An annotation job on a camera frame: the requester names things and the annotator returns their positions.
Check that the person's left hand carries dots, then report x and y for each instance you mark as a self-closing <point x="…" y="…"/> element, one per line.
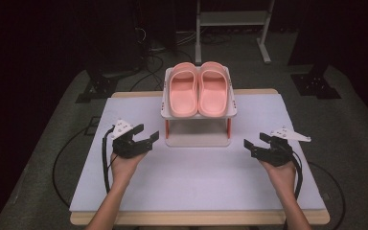
<point x="126" y="169"/>

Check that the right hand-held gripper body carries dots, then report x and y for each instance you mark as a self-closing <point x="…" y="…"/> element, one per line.
<point x="276" y="153"/>

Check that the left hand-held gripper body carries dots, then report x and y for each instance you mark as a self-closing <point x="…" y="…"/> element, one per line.
<point x="131" y="147"/>

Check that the person's right hand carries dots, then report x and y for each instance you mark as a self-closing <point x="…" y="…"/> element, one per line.
<point x="281" y="179"/>

